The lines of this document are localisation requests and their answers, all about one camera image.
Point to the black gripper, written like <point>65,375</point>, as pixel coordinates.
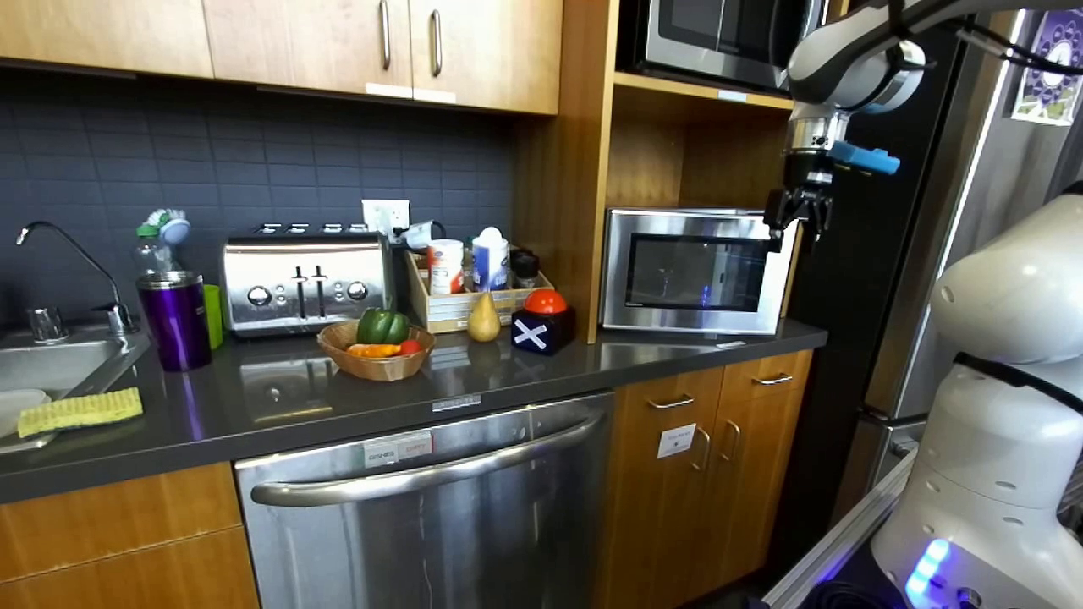
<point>803,195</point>

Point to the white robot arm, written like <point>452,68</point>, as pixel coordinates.
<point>1000,326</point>

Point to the upper stainless microwave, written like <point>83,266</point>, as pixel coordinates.
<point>742,42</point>

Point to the small countertop microwave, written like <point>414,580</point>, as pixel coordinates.
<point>696,271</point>

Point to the stainless refrigerator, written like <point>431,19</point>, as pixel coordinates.
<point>977,175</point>

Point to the fridge poster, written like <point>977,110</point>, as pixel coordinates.
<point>1051,96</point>

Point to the lower wooden cabinet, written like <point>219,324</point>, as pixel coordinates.
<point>696,480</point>

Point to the white salt container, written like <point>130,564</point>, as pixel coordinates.
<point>488,257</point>

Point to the upper wooden cabinets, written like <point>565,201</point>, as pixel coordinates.
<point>456,52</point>

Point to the yellow pear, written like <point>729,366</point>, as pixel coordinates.
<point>482,324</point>

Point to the condiment tray box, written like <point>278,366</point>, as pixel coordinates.
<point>449,314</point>

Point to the stainless dishwasher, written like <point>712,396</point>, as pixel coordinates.
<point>484,513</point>

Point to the wooden fruit bowl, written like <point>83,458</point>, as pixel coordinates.
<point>378,362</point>

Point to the green bell pepper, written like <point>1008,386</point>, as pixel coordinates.
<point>383,326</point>

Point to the silver four-slot toaster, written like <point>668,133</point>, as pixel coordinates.
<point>291,286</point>

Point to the green cup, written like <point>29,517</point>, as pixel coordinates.
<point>214,315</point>

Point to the purple tumbler cup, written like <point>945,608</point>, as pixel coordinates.
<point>177,321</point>

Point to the chrome sink faucet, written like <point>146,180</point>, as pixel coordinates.
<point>83,271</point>

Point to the steel sink basin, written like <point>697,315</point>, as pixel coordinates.
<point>34,375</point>

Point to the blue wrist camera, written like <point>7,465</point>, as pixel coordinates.
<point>868,160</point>

